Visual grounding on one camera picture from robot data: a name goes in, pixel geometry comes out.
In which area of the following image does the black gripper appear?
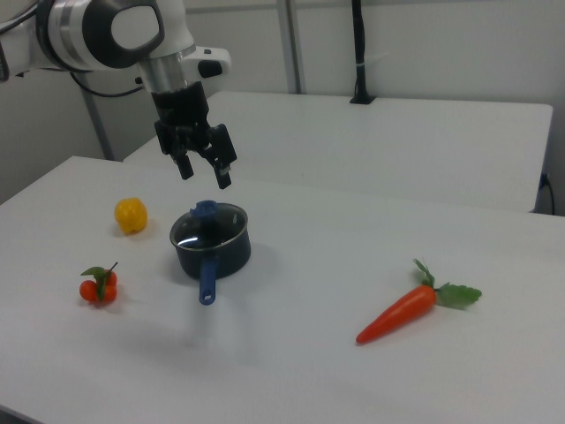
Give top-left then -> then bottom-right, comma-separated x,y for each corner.
151,83 -> 238,191

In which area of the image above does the glass lid with blue knob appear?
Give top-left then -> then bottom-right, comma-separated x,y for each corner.
169,201 -> 248,251

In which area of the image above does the yellow toy bell pepper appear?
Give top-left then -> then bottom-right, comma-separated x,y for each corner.
114,197 -> 149,236

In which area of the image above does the white side table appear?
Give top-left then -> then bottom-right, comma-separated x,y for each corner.
122,90 -> 554,215

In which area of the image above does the toy tomato cluster with leaves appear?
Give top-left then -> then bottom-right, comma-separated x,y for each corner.
79,261 -> 120,306

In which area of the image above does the orange toy carrot with leaves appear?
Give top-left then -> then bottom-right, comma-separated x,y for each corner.
355,258 -> 483,346

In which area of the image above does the dark pot with blue handle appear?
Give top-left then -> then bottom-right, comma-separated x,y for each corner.
169,201 -> 252,307

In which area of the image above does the grey metal frame post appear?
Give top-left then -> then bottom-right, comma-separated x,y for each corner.
283,0 -> 306,95
85,93 -> 117,162

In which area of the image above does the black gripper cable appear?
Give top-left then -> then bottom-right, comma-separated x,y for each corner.
68,70 -> 146,98

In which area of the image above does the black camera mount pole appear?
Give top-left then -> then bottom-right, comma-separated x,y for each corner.
349,0 -> 378,106

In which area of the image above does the black cable at table edge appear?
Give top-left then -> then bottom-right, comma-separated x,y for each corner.
539,173 -> 558,216

